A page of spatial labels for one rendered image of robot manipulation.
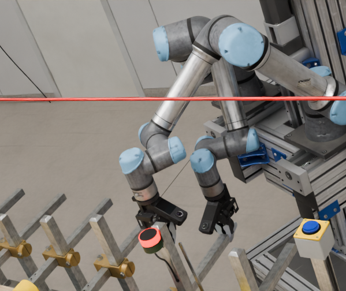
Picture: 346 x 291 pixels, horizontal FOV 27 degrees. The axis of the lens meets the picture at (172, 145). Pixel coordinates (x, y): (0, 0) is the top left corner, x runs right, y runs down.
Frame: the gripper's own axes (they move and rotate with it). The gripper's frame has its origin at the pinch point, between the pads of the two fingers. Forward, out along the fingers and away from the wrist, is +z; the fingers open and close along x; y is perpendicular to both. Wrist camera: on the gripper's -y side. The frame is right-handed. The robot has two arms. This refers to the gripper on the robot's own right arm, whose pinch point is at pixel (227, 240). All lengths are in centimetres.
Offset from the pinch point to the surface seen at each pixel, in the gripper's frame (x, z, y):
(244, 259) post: -30.8, -24.6, -30.5
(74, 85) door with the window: 302, 69, 224
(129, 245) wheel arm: 23.5, -13.1, -21.5
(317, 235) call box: -58, -40, -33
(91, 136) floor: 247, 83, 171
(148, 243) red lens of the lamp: -5, -33, -38
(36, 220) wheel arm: 74, -14, -17
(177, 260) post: -5.8, -20.0, -31.0
